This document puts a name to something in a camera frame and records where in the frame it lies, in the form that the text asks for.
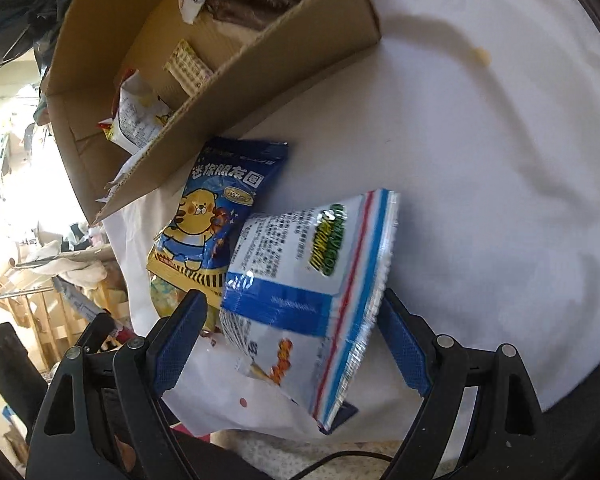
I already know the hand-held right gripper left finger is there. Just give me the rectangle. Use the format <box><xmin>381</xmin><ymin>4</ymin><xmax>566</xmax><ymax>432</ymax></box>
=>
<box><xmin>25</xmin><ymin>289</ymin><xmax>210</xmax><ymax>480</ymax></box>

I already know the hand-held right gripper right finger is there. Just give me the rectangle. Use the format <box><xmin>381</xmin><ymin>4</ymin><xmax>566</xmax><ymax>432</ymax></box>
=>
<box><xmin>377</xmin><ymin>287</ymin><xmax>548</xmax><ymax>480</ymax></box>

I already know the large white snack packet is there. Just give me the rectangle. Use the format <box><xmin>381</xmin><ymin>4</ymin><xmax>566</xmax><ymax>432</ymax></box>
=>
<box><xmin>219</xmin><ymin>188</ymin><xmax>401</xmax><ymax>433</ymax></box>

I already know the blue cartoon snack packet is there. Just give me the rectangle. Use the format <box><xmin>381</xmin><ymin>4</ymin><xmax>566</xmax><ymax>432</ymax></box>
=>
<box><xmin>146</xmin><ymin>136</ymin><xmax>289</xmax><ymax>308</ymax></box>

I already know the white black-text snack packet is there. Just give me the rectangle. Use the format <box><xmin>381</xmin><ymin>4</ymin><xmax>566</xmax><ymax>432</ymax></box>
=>
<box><xmin>97</xmin><ymin>67</ymin><xmax>175</xmax><ymax>156</ymax></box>

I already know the brown cardboard box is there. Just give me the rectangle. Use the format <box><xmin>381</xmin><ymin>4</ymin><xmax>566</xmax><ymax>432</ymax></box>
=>
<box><xmin>39</xmin><ymin>0</ymin><xmax>382</xmax><ymax>226</ymax></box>

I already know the pale yellow snack packet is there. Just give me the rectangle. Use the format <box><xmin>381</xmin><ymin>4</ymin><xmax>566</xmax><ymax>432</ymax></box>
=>
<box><xmin>162</xmin><ymin>40</ymin><xmax>216</xmax><ymax>96</ymax></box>

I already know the white crumpled cloth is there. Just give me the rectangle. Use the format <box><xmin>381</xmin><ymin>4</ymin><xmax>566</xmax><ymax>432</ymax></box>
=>
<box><xmin>30</xmin><ymin>240</ymin><xmax>111</xmax><ymax>286</ymax></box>

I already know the wooden rack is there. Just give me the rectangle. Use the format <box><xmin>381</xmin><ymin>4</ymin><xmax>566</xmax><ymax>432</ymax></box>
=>
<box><xmin>0</xmin><ymin>255</ymin><xmax>131</xmax><ymax>361</ymax></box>

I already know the black chair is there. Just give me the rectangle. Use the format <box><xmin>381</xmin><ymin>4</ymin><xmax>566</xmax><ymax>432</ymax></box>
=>
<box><xmin>0</xmin><ymin>322</ymin><xmax>48</xmax><ymax>431</ymax></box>

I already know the black plastic bag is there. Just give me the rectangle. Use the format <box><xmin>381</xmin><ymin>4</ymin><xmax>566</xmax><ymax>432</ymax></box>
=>
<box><xmin>0</xmin><ymin>0</ymin><xmax>81</xmax><ymax>71</ymax></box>

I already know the black cable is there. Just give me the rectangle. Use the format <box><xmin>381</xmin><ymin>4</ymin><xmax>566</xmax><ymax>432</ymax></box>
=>
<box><xmin>285</xmin><ymin>451</ymin><xmax>396</xmax><ymax>480</ymax></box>

